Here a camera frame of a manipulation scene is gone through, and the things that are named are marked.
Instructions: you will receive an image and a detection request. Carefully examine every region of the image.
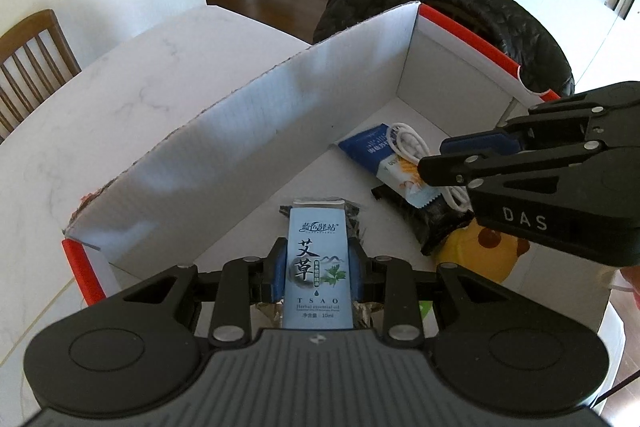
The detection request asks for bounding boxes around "yellow plush toy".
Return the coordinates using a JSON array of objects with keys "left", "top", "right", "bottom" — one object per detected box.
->
[{"left": 431, "top": 222, "right": 532, "bottom": 286}]

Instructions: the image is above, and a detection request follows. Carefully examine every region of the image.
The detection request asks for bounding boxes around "white cable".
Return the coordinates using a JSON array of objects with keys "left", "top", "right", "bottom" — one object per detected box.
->
[{"left": 385, "top": 122, "right": 474, "bottom": 212}]

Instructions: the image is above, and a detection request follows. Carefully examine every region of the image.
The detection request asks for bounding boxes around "dark blue snack packet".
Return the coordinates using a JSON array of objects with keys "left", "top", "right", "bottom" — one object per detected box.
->
[{"left": 337, "top": 123, "right": 401, "bottom": 180}]

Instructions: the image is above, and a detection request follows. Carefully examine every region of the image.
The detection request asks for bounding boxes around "dark dried leaf packet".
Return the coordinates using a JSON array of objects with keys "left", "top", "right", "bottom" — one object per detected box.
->
[{"left": 280, "top": 198, "right": 369, "bottom": 249}]

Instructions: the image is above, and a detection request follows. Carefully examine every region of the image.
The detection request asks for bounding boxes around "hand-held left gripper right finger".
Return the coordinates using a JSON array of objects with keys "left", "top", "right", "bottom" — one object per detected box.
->
[{"left": 347, "top": 239, "right": 506, "bottom": 341}]

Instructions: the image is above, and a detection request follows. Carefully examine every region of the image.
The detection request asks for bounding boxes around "white marble desktop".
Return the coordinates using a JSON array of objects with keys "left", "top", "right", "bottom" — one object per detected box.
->
[{"left": 0, "top": 4, "right": 312, "bottom": 408}]

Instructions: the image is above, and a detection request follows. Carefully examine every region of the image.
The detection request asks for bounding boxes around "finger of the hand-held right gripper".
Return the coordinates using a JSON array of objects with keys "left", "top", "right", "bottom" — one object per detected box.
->
[
  {"left": 417, "top": 141, "right": 606, "bottom": 188},
  {"left": 439, "top": 81, "right": 640, "bottom": 156}
]

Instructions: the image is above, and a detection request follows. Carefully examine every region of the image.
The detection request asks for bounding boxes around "red shoe box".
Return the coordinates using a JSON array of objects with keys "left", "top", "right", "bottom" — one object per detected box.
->
[{"left": 61, "top": 1, "right": 621, "bottom": 343}]

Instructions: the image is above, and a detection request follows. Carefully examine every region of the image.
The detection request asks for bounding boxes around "black snack packet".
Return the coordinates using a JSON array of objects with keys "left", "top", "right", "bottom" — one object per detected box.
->
[{"left": 371, "top": 184, "right": 474, "bottom": 257}]

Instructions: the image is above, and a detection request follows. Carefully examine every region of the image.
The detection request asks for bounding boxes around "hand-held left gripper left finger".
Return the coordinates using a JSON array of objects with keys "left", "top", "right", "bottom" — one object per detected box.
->
[{"left": 122, "top": 237, "right": 291, "bottom": 349}]

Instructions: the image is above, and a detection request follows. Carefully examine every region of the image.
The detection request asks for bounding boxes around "wooden chair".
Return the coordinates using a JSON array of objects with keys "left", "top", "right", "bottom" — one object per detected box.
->
[{"left": 0, "top": 9, "right": 82, "bottom": 144}]

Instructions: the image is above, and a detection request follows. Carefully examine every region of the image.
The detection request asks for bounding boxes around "pale blue small carton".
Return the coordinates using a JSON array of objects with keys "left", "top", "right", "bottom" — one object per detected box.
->
[{"left": 282, "top": 199, "right": 357, "bottom": 331}]

